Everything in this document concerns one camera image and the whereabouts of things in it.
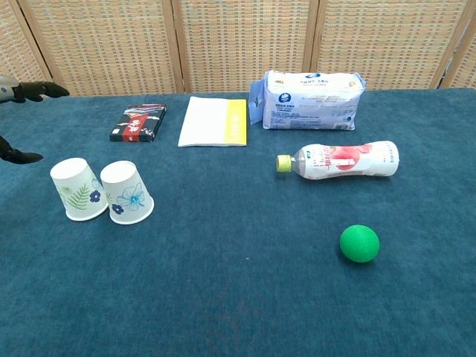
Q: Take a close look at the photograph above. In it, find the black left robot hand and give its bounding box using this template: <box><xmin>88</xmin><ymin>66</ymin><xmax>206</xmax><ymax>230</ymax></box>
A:
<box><xmin>0</xmin><ymin>74</ymin><xmax>71</xmax><ymax>165</ymax></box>

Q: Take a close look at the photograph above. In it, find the white paper cup fern print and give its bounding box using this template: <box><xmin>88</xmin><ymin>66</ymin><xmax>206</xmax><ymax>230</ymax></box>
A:
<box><xmin>50</xmin><ymin>157</ymin><xmax>109</xmax><ymax>222</ymax></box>

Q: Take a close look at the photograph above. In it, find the white paper cup hibiscus print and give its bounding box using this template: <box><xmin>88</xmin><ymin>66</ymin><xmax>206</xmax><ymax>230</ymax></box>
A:
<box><xmin>100</xmin><ymin>160</ymin><xmax>155</xmax><ymax>226</ymax></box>

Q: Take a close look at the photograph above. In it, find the woven rattan screen panel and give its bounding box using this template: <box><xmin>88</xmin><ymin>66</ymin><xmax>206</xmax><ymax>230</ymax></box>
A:
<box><xmin>16</xmin><ymin>0</ymin><xmax>186</xmax><ymax>97</ymax></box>
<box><xmin>170</xmin><ymin>0</ymin><xmax>321</xmax><ymax>94</ymax></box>
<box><xmin>310</xmin><ymin>0</ymin><xmax>475</xmax><ymax>92</ymax></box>
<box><xmin>440</xmin><ymin>7</ymin><xmax>476</xmax><ymax>90</ymax></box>
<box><xmin>0</xmin><ymin>0</ymin><xmax>61</xmax><ymax>100</ymax></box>

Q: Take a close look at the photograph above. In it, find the black red card box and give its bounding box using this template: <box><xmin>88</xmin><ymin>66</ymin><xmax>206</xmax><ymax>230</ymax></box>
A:
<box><xmin>109</xmin><ymin>103</ymin><xmax>168</xmax><ymax>144</ymax></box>

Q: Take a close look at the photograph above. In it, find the white notebook yellow spine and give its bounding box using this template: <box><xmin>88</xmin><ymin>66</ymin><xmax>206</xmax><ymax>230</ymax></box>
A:
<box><xmin>177</xmin><ymin>96</ymin><xmax>248</xmax><ymax>148</ymax></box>

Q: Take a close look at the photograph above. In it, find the teal tablecloth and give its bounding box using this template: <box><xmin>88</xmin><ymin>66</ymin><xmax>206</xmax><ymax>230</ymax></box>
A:
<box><xmin>0</xmin><ymin>87</ymin><xmax>476</xmax><ymax>357</ymax></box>

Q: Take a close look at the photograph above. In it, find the white blue tissue pack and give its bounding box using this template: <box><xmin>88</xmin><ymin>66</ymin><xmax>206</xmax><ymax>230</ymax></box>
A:
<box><xmin>248</xmin><ymin>69</ymin><xmax>367</xmax><ymax>132</ymax></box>

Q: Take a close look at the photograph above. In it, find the plastic bottle pink label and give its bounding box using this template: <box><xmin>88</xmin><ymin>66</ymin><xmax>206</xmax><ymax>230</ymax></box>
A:
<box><xmin>275</xmin><ymin>140</ymin><xmax>400</xmax><ymax>181</ymax></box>

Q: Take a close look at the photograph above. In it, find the green ball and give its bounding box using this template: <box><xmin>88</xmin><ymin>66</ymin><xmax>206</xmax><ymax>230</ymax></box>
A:
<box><xmin>339</xmin><ymin>224</ymin><xmax>381</xmax><ymax>264</ymax></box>

